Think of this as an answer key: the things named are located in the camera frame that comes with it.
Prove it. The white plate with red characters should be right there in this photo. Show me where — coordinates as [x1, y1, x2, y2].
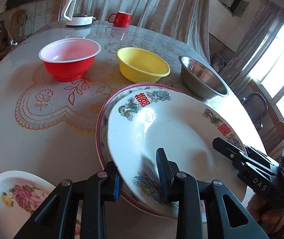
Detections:
[107, 88, 246, 218]

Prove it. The stainless steel bowl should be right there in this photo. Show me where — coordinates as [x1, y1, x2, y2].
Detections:
[178, 56, 229, 100]

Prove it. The small rose-print white plate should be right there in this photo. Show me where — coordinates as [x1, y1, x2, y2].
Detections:
[0, 170, 83, 239]

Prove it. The red plastic bowl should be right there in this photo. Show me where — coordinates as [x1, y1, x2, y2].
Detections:
[39, 38, 101, 82]

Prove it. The right hand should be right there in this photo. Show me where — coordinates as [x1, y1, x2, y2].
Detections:
[246, 193, 284, 238]

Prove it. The large pink-rimmed floral plate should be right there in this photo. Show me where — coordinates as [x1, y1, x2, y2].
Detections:
[95, 83, 180, 217]

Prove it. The dark round-back chair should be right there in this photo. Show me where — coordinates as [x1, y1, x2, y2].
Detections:
[241, 92, 268, 131]

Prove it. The yellow plastic bowl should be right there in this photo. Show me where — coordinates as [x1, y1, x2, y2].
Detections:
[116, 47, 171, 83]

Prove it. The grey window curtain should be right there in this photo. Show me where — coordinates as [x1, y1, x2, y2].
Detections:
[219, 0, 284, 95]

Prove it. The red mug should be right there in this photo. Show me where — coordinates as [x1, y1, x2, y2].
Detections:
[107, 11, 132, 27]

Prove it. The grey centre curtain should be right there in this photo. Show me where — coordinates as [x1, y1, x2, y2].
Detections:
[61, 0, 210, 62]

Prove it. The white glass electric kettle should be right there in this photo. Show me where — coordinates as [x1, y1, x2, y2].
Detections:
[61, 0, 96, 26]

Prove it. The wall electrical box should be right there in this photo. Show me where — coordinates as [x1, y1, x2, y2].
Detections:
[217, 0, 249, 18]

